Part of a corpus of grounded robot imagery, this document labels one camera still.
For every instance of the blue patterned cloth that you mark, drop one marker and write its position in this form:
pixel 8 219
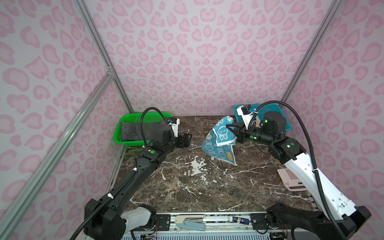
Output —
pixel 219 142

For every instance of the grey towel gold emblem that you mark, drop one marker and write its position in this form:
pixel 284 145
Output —
pixel 131 131

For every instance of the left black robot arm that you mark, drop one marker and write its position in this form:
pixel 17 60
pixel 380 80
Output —
pixel 105 218

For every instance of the aluminium front rail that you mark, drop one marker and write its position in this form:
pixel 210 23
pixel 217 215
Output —
pixel 219 227

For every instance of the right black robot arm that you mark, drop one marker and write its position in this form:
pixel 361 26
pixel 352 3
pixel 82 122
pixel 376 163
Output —
pixel 338 217

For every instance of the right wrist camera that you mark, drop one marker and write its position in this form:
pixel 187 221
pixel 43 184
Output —
pixel 247 113

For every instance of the small blue battery pack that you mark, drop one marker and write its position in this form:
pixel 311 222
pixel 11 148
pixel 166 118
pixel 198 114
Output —
pixel 239 220

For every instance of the green plastic basket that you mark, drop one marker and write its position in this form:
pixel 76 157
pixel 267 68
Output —
pixel 150 117

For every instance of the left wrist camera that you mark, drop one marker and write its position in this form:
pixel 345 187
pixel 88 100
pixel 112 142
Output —
pixel 174 123

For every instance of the grey stapler tool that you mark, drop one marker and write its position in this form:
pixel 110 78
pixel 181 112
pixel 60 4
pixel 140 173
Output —
pixel 191 222

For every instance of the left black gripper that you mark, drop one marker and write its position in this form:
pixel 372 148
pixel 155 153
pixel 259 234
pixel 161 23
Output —
pixel 186 140

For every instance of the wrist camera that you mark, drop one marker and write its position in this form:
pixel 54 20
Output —
pixel 247 113
pixel 174 123

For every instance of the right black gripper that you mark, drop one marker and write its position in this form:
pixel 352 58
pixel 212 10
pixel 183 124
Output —
pixel 241 132

